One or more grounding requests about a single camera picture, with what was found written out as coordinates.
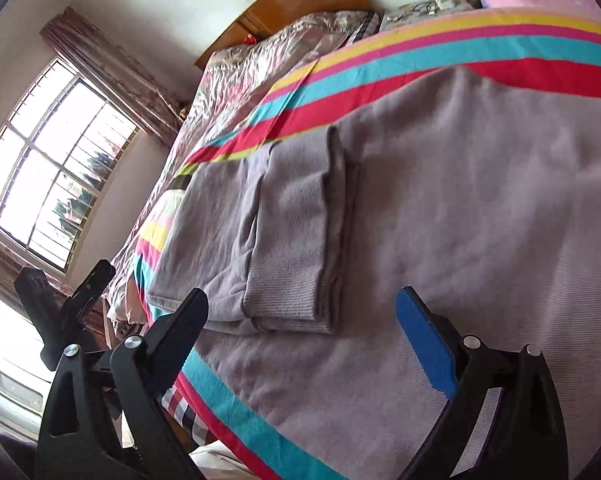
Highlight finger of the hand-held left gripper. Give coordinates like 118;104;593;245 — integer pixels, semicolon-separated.
63;259;117;322

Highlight bedside table with floral cloth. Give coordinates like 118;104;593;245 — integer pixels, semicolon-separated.
380;0;476;31

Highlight white plastic object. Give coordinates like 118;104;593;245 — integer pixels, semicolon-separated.
0;280;52;442

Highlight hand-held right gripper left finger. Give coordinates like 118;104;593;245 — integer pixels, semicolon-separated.
34;287;210;480

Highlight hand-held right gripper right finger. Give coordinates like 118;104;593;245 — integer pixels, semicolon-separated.
396;286;570;480

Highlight striped colourful blanket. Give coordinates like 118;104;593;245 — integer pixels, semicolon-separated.
130;5;601;480

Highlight checked bed sheet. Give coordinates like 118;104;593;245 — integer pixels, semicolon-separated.
115;320;216;451

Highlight brown patterned curtain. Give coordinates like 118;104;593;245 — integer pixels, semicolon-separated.
0;225;71;306
39;6;186;149

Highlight pink floral quilt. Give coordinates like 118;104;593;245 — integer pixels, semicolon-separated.
105;9;381;321

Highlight barred window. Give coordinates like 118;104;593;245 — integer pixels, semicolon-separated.
0;57;141;274

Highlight grey purple pants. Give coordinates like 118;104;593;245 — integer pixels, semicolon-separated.
145;67;601;480

